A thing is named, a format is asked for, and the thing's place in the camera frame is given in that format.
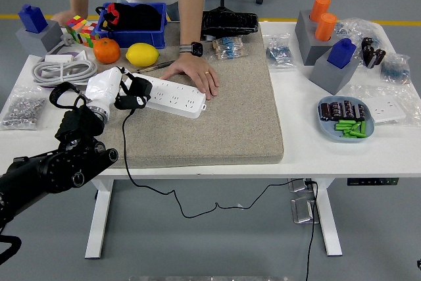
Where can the orange fruit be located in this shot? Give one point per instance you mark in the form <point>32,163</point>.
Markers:
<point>107,51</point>

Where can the crumpled clear bag blue parts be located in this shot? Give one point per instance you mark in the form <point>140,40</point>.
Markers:
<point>358,27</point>

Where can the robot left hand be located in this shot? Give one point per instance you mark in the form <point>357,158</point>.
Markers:
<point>102,87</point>

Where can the clear bag of taped resistors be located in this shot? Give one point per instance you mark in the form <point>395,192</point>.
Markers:
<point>228,47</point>

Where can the white and purple flat box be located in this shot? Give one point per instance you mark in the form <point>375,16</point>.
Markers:
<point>59,58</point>

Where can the green battery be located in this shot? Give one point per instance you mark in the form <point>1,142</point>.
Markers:
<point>356,126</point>
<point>347,136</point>
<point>345,122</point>
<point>363,128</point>
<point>358,134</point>
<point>342,127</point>

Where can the colourful puzzle cube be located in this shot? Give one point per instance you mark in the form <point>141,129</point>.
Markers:
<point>75,26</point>
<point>89,32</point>

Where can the white power strip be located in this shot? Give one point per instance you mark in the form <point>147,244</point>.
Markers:
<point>177,98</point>

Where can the clear plastic socket bag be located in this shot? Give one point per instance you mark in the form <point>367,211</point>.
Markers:
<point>411,103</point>

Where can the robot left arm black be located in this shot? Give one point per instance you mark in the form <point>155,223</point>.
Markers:
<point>59,169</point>

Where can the silver metal pedal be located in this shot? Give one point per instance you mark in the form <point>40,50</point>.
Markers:
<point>302,210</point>
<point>297,186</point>

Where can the black pen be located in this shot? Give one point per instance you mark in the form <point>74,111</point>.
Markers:
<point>158,66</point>

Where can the grey block holder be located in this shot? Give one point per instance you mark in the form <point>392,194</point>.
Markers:
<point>49,37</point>
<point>332,78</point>

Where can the clear bag of metal nuts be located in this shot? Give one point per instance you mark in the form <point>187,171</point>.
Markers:
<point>23,110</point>

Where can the grey-brown mat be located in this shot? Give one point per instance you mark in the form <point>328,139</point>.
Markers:
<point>213,123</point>

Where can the clear bag of blue parts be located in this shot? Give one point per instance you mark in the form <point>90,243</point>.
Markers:
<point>279,54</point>

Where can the white table leg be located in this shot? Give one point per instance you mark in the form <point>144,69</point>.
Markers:
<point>330,228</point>
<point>98,221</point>

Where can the black cloth bag red trim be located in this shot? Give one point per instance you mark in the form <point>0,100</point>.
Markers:
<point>138,16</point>

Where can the white wall socket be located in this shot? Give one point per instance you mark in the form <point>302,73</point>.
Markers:
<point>386,110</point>

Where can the clear bag of blue resistors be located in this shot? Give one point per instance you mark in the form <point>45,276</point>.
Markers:
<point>396,70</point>

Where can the black wrist watch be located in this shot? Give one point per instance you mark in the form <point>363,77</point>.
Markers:
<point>196,49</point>

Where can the yellow lemon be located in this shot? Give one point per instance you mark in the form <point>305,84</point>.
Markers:
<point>142,54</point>

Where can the person's left hand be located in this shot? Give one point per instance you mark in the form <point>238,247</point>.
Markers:
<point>194,68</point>

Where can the person's right hand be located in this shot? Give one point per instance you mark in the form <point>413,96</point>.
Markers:
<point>64,16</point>

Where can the person's left forearm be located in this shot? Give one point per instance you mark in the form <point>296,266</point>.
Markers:
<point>192,4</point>

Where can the black glossy tray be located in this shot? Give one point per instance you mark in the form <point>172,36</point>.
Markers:
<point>233,21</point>

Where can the light blue plate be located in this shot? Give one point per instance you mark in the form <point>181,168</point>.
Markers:
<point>329,131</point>

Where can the orange cylinder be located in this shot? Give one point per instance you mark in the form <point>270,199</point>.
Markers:
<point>319,8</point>
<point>325,27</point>

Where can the black table control panel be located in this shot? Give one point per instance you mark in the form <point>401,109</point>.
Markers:
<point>371,182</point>

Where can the blue house-shaped block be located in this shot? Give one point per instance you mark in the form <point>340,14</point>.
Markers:
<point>342,54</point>
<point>33,19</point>

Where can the black plug adapter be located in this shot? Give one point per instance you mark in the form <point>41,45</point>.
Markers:
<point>141,87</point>

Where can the dark brown capacitor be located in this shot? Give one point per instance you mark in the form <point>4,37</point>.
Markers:
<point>360,112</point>
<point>348,110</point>
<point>336,110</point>
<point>325,111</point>

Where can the blue plastic bin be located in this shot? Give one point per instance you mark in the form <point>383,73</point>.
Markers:
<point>141,38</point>

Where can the grey holder with two holes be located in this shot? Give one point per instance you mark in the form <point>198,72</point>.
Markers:
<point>310,47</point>

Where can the bag of dark capacitors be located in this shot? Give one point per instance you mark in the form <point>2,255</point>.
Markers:
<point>371,54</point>

